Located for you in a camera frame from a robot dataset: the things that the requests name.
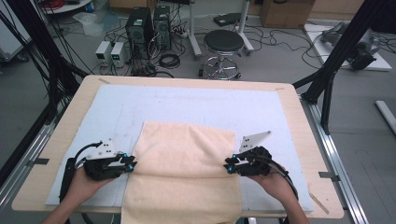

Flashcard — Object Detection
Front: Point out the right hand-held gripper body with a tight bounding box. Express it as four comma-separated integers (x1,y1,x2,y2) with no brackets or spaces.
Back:
233,130,273,178

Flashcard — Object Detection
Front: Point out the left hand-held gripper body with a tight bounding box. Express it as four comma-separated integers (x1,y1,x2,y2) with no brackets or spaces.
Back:
82,137,128,182

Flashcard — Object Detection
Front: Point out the cream towel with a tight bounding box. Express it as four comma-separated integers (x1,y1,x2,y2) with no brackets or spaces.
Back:
120,120,244,224

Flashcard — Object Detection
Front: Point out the person's left hand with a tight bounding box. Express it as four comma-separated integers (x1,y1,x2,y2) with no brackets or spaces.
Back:
65,167,116,207

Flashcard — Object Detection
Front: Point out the person's right hand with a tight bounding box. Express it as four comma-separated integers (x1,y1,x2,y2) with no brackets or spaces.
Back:
247,169,296,203

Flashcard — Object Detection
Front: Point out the white grid mat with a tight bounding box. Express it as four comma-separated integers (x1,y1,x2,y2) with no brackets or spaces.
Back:
45,83,315,213

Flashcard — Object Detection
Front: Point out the wooden strip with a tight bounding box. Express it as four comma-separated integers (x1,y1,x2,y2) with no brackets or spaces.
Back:
307,190,331,216

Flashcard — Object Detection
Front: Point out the white power supply unit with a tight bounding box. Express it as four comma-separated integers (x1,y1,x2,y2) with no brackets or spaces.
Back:
94,40,113,64
109,41,130,68

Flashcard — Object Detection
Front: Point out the black round stool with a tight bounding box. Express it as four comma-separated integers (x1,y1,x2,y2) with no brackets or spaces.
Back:
198,29,246,80

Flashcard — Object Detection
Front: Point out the large black computer tower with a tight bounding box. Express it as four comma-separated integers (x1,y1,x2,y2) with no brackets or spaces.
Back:
124,7,155,61

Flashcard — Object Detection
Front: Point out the white stand leg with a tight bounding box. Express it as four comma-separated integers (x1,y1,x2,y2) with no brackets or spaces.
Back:
235,0,255,56
186,0,204,61

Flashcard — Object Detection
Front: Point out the slim black computer tower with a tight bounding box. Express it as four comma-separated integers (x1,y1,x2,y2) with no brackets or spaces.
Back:
152,5,173,51

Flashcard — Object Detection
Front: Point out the black flat case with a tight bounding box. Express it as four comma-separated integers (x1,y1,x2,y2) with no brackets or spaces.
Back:
212,12,243,28

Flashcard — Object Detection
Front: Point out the clear plastic bag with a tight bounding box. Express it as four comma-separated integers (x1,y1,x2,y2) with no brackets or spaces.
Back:
72,11,105,37

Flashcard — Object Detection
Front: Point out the white tube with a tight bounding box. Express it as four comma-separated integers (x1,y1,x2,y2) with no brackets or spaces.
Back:
375,99,396,135

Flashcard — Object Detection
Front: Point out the brown cardboard box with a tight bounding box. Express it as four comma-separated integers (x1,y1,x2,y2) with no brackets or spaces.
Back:
260,0,317,30

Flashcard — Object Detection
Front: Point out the grey machine on board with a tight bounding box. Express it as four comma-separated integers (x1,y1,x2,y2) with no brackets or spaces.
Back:
319,21,382,71

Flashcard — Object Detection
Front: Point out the white base board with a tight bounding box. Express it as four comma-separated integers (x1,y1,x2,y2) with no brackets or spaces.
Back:
304,22,393,73

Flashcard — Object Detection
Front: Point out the round white table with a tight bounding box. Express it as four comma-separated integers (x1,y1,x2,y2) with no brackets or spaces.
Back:
39,0,95,15

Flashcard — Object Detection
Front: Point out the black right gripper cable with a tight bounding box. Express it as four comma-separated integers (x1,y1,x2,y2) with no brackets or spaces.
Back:
262,153,301,202

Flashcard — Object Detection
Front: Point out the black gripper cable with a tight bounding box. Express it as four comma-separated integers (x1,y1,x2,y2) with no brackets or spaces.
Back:
262,153,301,202
58,141,104,203

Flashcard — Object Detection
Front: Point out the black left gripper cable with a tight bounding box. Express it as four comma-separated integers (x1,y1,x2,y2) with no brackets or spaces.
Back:
58,141,104,203

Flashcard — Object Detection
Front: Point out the metal clamp bracket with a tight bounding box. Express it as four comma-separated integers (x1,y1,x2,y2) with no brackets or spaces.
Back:
25,157,50,167
318,170,341,183

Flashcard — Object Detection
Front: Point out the aluminium rail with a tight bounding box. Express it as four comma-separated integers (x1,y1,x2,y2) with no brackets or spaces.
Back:
0,121,58,207
299,93,371,224

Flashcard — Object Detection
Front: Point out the coiled black cable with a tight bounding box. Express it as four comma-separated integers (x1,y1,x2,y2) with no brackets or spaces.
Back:
158,52,182,70

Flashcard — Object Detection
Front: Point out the black frame strut with cables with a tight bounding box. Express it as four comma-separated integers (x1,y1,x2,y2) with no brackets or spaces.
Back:
5,0,90,126

